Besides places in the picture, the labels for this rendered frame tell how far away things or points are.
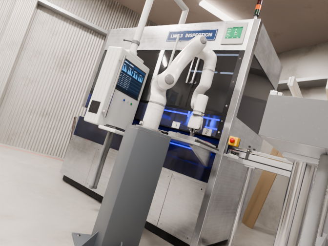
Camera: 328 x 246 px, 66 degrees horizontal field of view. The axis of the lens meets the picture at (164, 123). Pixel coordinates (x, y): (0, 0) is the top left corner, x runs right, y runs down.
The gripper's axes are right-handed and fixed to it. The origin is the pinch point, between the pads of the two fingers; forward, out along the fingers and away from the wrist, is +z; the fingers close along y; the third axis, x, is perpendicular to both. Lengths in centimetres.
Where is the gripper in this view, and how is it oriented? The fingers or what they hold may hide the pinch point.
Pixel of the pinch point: (192, 135)
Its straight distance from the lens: 191.3
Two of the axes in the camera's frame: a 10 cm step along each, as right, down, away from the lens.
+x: -5.6, -2.5, -7.9
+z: -2.9, 9.5, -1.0
